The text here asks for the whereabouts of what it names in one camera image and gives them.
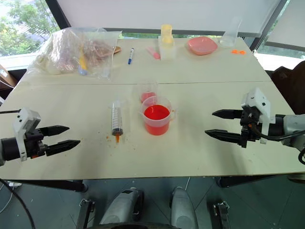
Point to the dark wooden chair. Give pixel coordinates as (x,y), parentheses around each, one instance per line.
(289,81)

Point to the small orange pieces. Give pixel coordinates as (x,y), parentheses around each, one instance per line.
(238,51)

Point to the silver robot leg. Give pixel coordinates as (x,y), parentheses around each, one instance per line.
(183,210)
(121,207)

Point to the silver left robot leg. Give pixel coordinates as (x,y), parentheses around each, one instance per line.
(121,207)

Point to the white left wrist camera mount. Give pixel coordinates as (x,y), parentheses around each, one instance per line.
(23,126)

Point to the wooden round object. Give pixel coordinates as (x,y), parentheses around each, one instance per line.
(117,49)

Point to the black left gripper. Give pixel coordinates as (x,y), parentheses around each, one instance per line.
(33,143)

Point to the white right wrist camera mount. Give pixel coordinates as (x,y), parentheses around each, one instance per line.
(259,105)

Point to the clear plastic scoop cup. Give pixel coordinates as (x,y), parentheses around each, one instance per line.
(230,33)

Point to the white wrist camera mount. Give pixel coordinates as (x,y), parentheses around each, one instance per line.
(23,126)
(259,105)

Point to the clear box with yellow cup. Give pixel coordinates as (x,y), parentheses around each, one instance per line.
(166,43)

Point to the clear plastic syringe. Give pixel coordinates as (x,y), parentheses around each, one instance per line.
(116,118)

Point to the blue whiteboard marker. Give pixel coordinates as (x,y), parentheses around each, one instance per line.
(130,56)

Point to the pink plastic bowl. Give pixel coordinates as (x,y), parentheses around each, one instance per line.
(202,45)

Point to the measuring cup with red liquid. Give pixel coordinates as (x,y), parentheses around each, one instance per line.
(157,119)

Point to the silver right robot leg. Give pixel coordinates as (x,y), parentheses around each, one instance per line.
(183,210)

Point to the small clear measuring cup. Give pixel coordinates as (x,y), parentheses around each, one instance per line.
(148,93)

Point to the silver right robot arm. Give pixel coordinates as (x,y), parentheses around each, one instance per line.
(288,130)

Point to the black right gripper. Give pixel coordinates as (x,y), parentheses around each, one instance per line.
(249,126)

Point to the clear plastic bag with contents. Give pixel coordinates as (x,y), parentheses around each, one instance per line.
(74,51)

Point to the black table leg frame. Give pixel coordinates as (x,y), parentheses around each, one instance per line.
(47,184)
(247,180)

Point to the black metal stand bracket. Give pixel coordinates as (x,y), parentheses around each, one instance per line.
(84,213)
(221,214)

